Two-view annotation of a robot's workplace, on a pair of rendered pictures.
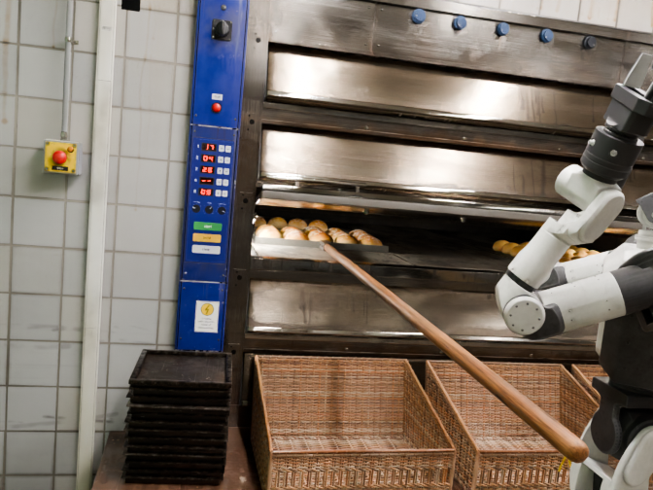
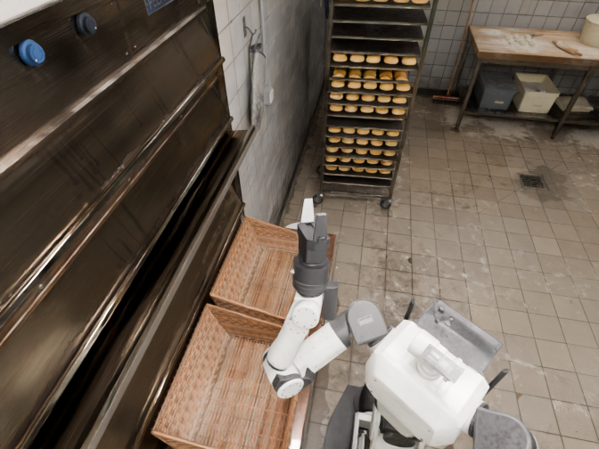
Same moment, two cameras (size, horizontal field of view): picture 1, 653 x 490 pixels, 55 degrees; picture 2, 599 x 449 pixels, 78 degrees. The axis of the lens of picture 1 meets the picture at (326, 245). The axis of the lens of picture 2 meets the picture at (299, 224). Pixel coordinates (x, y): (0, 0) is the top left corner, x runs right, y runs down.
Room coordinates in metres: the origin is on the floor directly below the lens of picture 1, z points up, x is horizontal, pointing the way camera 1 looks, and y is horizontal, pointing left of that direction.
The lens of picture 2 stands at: (1.57, -0.25, 2.31)
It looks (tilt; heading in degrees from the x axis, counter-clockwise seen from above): 46 degrees down; 293
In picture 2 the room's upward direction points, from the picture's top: straight up
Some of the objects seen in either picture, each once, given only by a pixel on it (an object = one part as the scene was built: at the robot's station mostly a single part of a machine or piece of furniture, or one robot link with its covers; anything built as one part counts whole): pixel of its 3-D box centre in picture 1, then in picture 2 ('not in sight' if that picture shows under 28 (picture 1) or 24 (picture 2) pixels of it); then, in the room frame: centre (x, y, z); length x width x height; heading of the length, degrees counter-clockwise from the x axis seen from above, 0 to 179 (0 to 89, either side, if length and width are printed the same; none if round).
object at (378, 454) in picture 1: (345, 421); not in sight; (1.91, -0.11, 0.72); 0.56 x 0.49 x 0.28; 103
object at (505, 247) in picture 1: (567, 256); not in sight; (2.85, -1.10, 1.21); 0.61 x 0.48 x 0.06; 12
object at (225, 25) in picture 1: (223, 20); not in sight; (2.02, 0.39, 1.92); 0.06 x 0.04 x 0.11; 102
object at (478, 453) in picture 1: (522, 423); (241, 383); (2.04, -0.71, 0.72); 0.56 x 0.49 x 0.28; 102
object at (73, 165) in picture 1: (62, 157); not in sight; (1.93, 0.83, 1.46); 0.10 x 0.07 x 0.10; 102
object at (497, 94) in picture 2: not in sight; (493, 89); (1.12, -4.92, 0.35); 0.50 x 0.36 x 0.24; 102
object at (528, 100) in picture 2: not in sight; (532, 93); (0.71, -5.01, 0.35); 0.50 x 0.36 x 0.24; 104
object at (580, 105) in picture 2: not in sight; (574, 103); (0.24, -5.11, 0.27); 0.34 x 0.26 x 0.08; 18
